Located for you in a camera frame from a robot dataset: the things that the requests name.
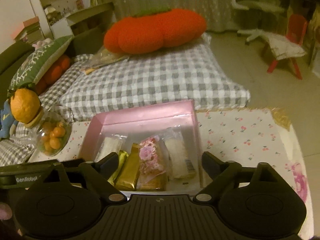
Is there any silver box pink inside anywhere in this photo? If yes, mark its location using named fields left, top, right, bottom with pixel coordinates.
left=79, top=99, right=204, bottom=193

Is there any grey office chair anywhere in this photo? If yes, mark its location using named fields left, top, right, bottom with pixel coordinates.
left=230, top=0, right=285, bottom=45

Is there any pink floral snack packet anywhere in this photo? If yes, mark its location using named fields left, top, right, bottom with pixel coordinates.
left=136, top=135, right=168, bottom=190

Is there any grey checkered blanket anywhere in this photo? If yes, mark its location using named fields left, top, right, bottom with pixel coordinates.
left=0, top=55, right=83, bottom=167

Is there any stack of boxes and books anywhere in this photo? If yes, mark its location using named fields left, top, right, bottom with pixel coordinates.
left=12, top=16, right=44, bottom=43

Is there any small orange cushion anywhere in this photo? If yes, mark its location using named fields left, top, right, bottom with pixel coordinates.
left=34, top=54, right=71, bottom=94

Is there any blue monkey plush toy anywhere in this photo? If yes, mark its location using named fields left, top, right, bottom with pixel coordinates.
left=0, top=97, right=19, bottom=139

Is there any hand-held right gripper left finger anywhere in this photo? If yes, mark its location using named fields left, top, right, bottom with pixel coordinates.
left=37, top=152, right=128, bottom=204

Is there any green snowflake cushion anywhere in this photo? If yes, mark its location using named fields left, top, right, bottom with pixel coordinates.
left=9, top=35, right=74, bottom=90

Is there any cluster of small oranges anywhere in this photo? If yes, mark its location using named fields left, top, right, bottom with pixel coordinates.
left=39, top=126, right=67, bottom=153

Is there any glass jar orange-shaped lid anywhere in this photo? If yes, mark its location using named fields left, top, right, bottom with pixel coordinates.
left=10, top=88, right=73, bottom=157

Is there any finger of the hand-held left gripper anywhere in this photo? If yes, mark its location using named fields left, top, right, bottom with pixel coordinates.
left=0, top=159, right=83, bottom=175

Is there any pink plush toy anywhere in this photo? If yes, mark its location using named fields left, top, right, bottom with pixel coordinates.
left=32, top=39, right=52, bottom=50

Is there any gold brown snack packet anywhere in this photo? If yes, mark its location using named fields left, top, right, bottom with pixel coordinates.
left=114, top=143, right=142, bottom=190

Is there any clear plastic bag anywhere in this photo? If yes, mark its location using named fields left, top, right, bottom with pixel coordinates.
left=84, top=46, right=130, bottom=75

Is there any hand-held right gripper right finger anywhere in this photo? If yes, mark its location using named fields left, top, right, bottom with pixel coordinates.
left=192, top=152, right=282, bottom=203

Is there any large orange pumpkin cushion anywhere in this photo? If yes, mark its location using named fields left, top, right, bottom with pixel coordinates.
left=104, top=8, right=207, bottom=54

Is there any red child chair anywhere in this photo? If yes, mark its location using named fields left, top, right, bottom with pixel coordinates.
left=266, top=14, right=309, bottom=80

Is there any dark green sofa cushion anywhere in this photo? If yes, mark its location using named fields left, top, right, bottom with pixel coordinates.
left=0, top=40, right=35, bottom=75

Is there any pink flower print mattress pad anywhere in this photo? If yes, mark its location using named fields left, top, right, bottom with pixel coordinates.
left=270, top=107, right=310, bottom=205

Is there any white bookshelf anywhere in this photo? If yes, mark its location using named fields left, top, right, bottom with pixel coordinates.
left=32, top=0, right=113, bottom=34

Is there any yellow snack packet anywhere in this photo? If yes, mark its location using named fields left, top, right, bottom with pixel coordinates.
left=107, top=150, right=129, bottom=180

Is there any grey checkered pillow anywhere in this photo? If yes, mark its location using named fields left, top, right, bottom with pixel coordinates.
left=59, top=36, right=251, bottom=122

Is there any white crumpled cloth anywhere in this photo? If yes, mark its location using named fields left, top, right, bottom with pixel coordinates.
left=261, top=32, right=307, bottom=60

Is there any person's left hand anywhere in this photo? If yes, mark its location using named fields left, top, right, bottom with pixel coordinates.
left=0, top=202, right=13, bottom=222

